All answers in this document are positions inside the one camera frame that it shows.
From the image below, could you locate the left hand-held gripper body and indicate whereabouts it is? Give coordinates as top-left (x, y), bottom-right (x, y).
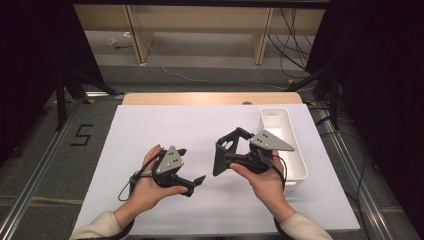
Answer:
top-left (153, 145), bottom-right (197, 198)

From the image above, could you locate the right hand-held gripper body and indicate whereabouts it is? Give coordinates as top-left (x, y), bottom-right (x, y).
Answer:
top-left (245, 129), bottom-right (296, 175)

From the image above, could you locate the white plastic bin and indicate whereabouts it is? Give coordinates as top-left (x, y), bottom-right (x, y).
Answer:
top-left (258, 107), bottom-right (309, 188)

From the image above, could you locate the person's left hand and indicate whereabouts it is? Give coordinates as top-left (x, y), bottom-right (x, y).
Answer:
top-left (127, 143), bottom-right (189, 215)

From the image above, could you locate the person's right hand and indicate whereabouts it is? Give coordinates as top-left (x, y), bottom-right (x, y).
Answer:
top-left (229, 149), bottom-right (292, 212)

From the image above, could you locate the white table mat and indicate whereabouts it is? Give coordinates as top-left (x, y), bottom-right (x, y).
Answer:
top-left (73, 103), bottom-right (362, 236)

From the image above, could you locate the black metal stand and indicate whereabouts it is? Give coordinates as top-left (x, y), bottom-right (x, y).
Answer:
top-left (284, 63), bottom-right (341, 132)
top-left (54, 68), bottom-right (126, 132)

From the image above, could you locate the beige wooden desk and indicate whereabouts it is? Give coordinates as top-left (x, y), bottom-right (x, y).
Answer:
top-left (73, 3), bottom-right (326, 66)

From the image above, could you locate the black curtain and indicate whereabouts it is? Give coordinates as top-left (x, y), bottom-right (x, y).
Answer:
top-left (0, 0), bottom-right (105, 164)
top-left (304, 0), bottom-right (424, 231)

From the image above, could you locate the right hand-held gripper cable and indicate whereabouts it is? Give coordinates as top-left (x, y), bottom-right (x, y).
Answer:
top-left (266, 149), bottom-right (288, 193)

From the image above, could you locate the hand-held gripper cable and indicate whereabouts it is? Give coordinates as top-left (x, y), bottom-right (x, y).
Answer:
top-left (117, 152), bottom-right (168, 203)
top-left (266, 149), bottom-right (288, 193)

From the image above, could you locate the left hand-held gripper cable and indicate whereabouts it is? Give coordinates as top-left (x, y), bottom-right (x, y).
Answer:
top-left (117, 152), bottom-right (168, 203)

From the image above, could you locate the silver metal rail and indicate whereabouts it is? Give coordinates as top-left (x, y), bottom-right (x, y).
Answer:
top-left (0, 99), bottom-right (85, 240)
top-left (314, 103), bottom-right (398, 240)

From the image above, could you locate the bundle of black cables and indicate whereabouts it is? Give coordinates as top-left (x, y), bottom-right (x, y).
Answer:
top-left (267, 7), bottom-right (315, 80)

